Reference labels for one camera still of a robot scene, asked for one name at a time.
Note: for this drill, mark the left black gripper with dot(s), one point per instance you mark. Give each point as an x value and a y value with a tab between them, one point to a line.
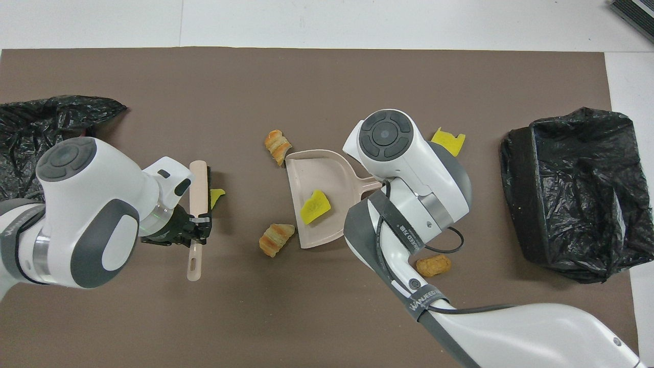
176	227

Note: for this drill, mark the black bag bin pink liner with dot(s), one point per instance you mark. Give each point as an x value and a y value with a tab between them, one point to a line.
30	128

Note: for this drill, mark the beige hand brush black bristles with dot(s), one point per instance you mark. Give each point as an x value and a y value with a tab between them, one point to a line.
198	189

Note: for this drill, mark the beige plastic dustpan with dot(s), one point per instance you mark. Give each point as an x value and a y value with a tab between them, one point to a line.
311	174

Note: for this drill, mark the black bag lined bin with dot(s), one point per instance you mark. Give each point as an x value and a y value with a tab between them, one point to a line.
577	204

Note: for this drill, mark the brown table mat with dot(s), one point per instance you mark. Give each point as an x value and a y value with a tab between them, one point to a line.
327	317

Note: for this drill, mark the brown bread nugget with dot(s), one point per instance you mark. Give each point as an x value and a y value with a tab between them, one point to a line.
433	266

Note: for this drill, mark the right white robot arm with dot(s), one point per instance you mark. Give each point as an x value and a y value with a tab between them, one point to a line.
409	153

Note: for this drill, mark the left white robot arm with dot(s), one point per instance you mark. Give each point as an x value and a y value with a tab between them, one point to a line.
92	204

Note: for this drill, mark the grey ridged box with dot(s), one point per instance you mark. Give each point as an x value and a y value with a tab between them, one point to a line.
636	15

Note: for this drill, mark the yellow sponge piece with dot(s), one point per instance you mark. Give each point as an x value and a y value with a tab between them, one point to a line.
450	141
217	197
314	207

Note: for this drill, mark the striped croissant piece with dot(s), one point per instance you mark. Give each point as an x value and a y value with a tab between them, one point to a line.
276	240
278	147

